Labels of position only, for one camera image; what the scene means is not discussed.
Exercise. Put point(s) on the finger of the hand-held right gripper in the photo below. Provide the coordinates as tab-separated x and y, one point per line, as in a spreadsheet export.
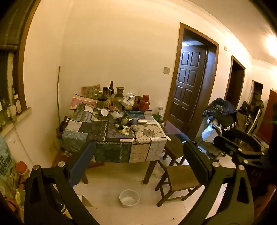
242	133
220	143

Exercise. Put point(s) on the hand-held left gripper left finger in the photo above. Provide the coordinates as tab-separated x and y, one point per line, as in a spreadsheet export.
83	164

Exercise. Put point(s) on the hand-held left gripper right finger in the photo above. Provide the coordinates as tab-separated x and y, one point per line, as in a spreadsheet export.
195	161

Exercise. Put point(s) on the white plastic bucket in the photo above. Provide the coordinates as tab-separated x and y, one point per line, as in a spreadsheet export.
129	200

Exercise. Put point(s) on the long white box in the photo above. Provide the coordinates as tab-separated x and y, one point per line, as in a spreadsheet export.
145	121

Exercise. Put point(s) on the white plastic bag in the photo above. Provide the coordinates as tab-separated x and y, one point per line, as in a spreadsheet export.
208	133

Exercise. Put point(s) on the wooden stool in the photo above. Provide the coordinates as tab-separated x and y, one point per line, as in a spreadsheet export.
181	177
173	145

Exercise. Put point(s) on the table with patchwork cloth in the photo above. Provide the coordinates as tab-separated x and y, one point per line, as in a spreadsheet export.
112	149

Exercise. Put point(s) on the dark patterned cloth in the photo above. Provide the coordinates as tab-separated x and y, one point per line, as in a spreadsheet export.
220	107

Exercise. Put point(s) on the dark bottle with metal cap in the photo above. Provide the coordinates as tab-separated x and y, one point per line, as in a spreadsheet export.
64	124

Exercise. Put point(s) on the small white label bottle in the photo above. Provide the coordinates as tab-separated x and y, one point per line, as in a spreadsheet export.
118	126

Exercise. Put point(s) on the yellow wrapper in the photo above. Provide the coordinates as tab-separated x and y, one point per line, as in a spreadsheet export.
125	131

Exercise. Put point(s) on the metal cup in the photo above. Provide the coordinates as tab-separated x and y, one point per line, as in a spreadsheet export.
105	111

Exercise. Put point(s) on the dark green wrapper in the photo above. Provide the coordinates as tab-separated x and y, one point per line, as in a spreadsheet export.
125	120

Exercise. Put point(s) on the crumpled clear plastic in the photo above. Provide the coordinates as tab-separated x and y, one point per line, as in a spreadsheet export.
118	114

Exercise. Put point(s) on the clear glass jar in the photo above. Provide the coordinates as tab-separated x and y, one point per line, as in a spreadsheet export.
160	111

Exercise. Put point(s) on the orange lid jar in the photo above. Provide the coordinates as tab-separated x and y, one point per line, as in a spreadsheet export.
22	171

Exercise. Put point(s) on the pink box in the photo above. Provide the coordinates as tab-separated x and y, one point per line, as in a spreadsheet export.
83	102

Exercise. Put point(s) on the glass jar with dark lid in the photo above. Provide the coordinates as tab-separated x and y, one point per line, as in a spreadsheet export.
101	103

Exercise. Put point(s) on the clear cup with dark label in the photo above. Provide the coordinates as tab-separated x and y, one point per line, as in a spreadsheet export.
134	122

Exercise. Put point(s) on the dark brown panel door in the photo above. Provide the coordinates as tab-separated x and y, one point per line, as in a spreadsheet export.
186	86

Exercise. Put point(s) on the spotted green ball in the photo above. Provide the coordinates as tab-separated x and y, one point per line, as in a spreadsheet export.
128	108

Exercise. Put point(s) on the thin wooden stick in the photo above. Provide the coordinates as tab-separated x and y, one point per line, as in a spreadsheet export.
58	95

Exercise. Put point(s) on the printed cardboard box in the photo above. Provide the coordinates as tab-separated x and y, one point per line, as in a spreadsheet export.
90	89

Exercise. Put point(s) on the red thermos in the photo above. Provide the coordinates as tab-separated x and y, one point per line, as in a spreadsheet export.
144	103

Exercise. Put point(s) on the blue printed plastic bag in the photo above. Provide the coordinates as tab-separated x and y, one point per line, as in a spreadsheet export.
5	160

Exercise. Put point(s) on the brown jar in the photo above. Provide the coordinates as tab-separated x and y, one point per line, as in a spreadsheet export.
136	105

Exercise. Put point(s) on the dark wine bottle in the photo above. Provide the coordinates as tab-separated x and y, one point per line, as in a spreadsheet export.
111	88

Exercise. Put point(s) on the brown ceramic vase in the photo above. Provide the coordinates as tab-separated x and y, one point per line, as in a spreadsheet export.
120	92

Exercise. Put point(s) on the amber glass bottle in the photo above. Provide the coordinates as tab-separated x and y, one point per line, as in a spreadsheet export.
18	107

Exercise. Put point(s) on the brown doorway frame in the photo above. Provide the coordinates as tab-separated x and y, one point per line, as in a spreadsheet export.
229	82

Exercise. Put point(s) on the brown door frame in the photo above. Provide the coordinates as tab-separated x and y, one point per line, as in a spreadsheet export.
180	65

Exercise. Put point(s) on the wall light switch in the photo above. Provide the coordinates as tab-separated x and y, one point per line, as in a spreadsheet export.
166	70

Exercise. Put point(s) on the wooden window frame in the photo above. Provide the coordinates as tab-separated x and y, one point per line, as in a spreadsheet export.
21	75

